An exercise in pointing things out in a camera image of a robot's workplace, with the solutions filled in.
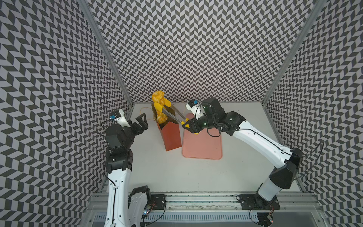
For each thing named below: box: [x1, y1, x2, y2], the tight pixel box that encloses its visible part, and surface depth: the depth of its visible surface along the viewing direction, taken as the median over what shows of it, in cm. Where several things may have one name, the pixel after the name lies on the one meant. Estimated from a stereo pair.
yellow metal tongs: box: [153, 98, 190, 129], surface depth 76 cm
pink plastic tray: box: [182, 113, 223, 160], surface depth 93 cm
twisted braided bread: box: [152, 90, 168, 125], surface depth 77 cm
